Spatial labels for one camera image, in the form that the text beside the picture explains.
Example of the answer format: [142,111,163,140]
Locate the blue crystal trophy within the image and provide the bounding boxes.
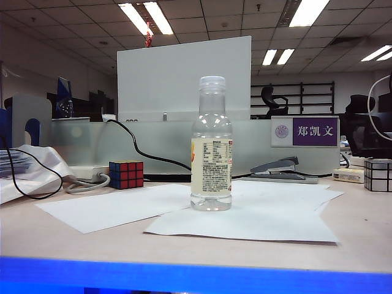
[55,77,74,119]

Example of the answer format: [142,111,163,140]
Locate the ceiling fluorescent light panel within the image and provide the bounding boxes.
[360,44,392,62]
[118,1,175,36]
[287,0,331,28]
[262,48,295,66]

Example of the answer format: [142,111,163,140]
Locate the white upright board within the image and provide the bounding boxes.
[116,35,252,123]

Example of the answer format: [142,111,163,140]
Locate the white cable loop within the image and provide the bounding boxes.
[367,75,392,141]

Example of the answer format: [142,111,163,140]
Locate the red hanging ornament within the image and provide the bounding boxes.
[145,21,154,48]

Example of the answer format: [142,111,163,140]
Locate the silver mirror cube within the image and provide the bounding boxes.
[363,158,392,192]

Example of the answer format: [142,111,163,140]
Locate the dark wooden shelf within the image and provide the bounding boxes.
[46,89,116,122]

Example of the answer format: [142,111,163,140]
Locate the grey metal bookend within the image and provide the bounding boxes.
[4,93,53,148]

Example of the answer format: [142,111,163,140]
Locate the grey power cord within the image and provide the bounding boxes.
[64,173,111,194]

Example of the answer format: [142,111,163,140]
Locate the blue file holder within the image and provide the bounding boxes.
[0,107,41,149]

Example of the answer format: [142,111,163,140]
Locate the black shelf rack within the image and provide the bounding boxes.
[250,81,335,117]

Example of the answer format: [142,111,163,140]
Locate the stack of printed papers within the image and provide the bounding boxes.
[0,149,32,179]

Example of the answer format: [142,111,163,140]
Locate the grey stapler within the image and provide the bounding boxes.
[249,156,307,181]

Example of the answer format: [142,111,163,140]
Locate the frosted glass desk partition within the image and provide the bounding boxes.
[50,118,341,176]

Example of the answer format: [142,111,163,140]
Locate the thin black cable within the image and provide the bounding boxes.
[0,134,64,200]

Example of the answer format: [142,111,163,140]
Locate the thick black cable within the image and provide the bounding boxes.
[105,118,334,183]

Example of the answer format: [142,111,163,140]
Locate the white plastic bag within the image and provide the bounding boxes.
[0,144,76,205]

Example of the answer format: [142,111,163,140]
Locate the white power strip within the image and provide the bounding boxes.
[69,165,111,180]

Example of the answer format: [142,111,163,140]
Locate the blue bar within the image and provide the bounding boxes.
[0,256,392,294]

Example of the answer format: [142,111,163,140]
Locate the clear plastic bottle with label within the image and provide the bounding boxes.
[190,75,233,212]

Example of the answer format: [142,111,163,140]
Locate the coloured Rubik's cube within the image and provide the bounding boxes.
[108,160,145,190]

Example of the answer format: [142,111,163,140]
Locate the small white box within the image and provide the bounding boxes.
[332,167,366,184]

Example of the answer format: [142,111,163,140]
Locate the black mesh office chair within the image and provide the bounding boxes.
[339,94,392,159]

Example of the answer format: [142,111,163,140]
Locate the purple and white name plate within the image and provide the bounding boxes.
[270,115,340,148]

